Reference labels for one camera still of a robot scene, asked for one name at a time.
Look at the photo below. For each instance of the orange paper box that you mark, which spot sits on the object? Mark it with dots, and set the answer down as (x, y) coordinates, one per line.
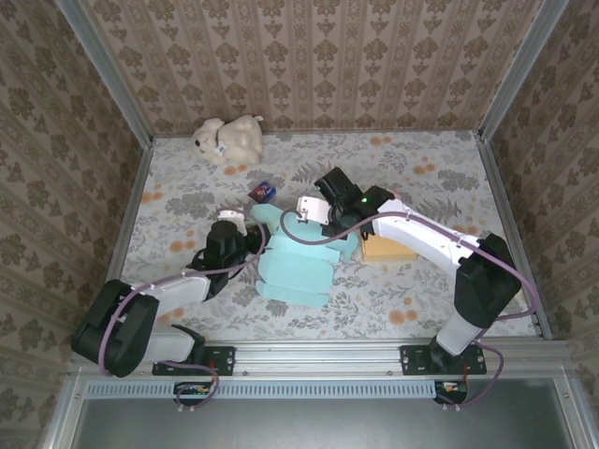
(388, 250)

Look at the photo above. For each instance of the wide aluminium frame beam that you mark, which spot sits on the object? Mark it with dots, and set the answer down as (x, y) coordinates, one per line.
(318, 357)

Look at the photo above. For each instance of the grey metal sheet panel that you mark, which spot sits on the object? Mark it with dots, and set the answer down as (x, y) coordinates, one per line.
(318, 425)

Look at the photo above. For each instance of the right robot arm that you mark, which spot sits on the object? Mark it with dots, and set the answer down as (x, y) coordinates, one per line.
(482, 290)

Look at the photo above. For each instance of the floral tablecloth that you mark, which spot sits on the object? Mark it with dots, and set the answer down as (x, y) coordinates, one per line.
(374, 304)

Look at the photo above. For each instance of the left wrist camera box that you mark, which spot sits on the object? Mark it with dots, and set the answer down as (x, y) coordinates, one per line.
(231, 215)

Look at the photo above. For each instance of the cream plush toy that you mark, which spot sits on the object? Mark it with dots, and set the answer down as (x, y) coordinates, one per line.
(234, 140)

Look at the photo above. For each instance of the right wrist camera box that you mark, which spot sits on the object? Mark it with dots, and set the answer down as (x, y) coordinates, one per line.
(316, 209)

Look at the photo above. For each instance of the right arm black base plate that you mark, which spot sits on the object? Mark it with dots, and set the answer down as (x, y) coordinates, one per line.
(414, 360)

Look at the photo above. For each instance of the aluminium corner post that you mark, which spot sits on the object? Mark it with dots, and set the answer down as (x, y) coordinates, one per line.
(524, 70)
(107, 75)

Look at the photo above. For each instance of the aluminium side rail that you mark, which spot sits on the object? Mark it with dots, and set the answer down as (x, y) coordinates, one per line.
(510, 210)
(135, 196)

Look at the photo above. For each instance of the small blue printed box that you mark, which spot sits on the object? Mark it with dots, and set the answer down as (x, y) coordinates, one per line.
(262, 193)

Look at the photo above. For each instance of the black connector box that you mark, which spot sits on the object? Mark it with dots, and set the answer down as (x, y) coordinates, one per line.
(194, 390)
(451, 390)

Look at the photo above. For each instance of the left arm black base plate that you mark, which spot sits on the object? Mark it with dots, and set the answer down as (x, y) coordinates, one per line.
(220, 360)

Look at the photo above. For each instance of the teal paper box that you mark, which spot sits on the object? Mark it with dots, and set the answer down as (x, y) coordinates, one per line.
(295, 276)

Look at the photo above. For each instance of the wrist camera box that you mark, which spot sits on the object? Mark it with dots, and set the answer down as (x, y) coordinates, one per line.
(316, 209)
(231, 215)

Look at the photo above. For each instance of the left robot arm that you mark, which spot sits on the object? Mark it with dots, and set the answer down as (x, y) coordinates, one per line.
(117, 327)

